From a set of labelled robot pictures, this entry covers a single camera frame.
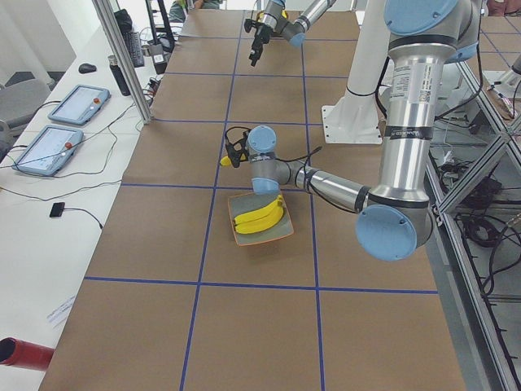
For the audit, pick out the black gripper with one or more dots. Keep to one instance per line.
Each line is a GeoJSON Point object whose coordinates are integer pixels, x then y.
{"type": "Point", "coordinates": [259, 36]}

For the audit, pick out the yellow banana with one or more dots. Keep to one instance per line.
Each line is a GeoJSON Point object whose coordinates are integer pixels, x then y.
{"type": "Point", "coordinates": [262, 224]}
{"type": "Point", "coordinates": [258, 213]}
{"type": "Point", "coordinates": [226, 161]}

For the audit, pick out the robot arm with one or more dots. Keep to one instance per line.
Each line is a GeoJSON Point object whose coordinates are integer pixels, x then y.
{"type": "Point", "coordinates": [272, 22]}
{"type": "Point", "coordinates": [390, 99]}

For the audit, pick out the grey square plate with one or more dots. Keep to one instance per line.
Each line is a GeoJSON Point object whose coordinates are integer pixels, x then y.
{"type": "Point", "coordinates": [238, 204]}

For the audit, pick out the dark grey bottle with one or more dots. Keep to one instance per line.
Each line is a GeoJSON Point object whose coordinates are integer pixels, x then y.
{"type": "Point", "coordinates": [118, 75]}

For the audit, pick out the black computer mouse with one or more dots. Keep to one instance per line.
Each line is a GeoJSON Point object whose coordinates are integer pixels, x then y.
{"type": "Point", "coordinates": [86, 68]}

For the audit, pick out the teach pendant upper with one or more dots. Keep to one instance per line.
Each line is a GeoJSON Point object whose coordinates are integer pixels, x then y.
{"type": "Point", "coordinates": [80, 105]}

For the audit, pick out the teach pendant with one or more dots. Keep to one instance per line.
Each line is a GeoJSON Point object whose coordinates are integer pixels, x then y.
{"type": "Point", "coordinates": [80, 105]}
{"type": "Point", "coordinates": [49, 152]}

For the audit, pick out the teach pendant lower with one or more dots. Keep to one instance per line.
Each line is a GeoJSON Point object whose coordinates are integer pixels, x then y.
{"type": "Point", "coordinates": [49, 152]}

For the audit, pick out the red cylinder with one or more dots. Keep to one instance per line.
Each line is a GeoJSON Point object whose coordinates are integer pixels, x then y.
{"type": "Point", "coordinates": [26, 355]}

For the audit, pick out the aluminium frame post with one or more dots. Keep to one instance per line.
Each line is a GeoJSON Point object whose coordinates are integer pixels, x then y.
{"type": "Point", "coordinates": [116, 42]}

